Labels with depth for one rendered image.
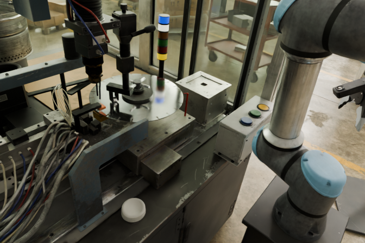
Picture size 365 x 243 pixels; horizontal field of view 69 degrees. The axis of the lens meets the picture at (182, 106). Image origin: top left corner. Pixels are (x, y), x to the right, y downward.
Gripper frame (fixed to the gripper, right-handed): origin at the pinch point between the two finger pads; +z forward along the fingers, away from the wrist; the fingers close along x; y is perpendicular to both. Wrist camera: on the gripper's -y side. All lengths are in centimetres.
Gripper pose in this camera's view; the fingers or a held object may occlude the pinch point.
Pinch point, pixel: (345, 119)
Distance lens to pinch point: 120.1
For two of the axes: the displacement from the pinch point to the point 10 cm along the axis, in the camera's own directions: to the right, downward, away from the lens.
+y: 10.0, 0.9, 0.3
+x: 0.2, -5.4, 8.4
